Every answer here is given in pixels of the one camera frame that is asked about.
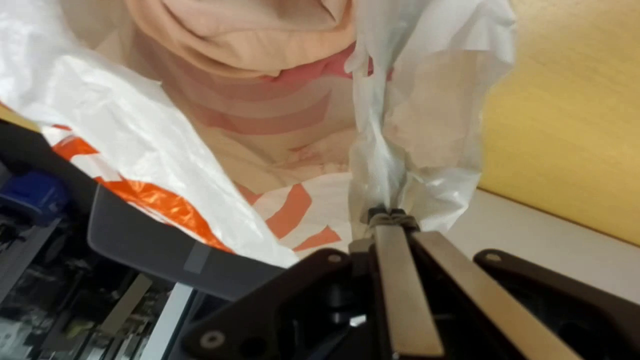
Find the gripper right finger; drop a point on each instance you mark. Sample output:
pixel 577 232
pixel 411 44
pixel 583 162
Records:
pixel 481 293

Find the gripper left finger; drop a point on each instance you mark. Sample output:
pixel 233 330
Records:
pixel 407 300

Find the pink t-shirt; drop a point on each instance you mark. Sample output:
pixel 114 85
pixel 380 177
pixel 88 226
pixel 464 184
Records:
pixel 321 68

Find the peach t-shirt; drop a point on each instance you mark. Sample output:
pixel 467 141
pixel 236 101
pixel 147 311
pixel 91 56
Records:
pixel 253 32

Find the white plastic bag orange print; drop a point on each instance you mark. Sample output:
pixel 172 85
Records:
pixel 101 112

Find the dark grey chair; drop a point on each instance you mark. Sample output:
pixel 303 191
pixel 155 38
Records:
pixel 167 252

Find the blue storage bin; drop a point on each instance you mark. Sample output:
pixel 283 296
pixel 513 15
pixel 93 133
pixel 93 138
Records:
pixel 32 192

